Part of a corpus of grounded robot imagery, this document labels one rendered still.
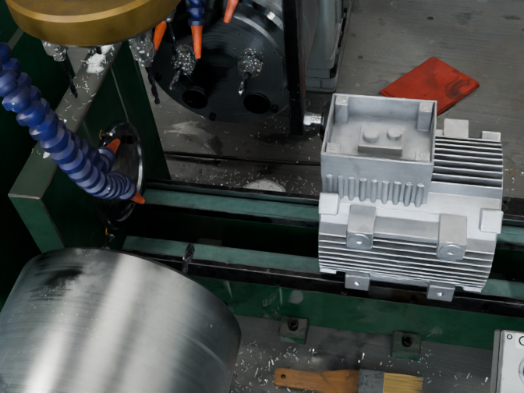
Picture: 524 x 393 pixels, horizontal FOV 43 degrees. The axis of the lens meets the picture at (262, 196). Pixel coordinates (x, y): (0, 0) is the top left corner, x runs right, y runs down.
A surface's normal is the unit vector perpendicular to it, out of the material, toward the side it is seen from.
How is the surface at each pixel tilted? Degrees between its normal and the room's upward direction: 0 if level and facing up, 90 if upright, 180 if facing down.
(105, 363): 21
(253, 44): 90
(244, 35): 90
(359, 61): 0
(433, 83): 2
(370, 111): 90
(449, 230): 0
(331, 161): 90
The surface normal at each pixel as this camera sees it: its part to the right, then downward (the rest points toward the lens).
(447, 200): -0.18, -0.14
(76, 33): -0.04, 0.77
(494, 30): -0.08, -0.64
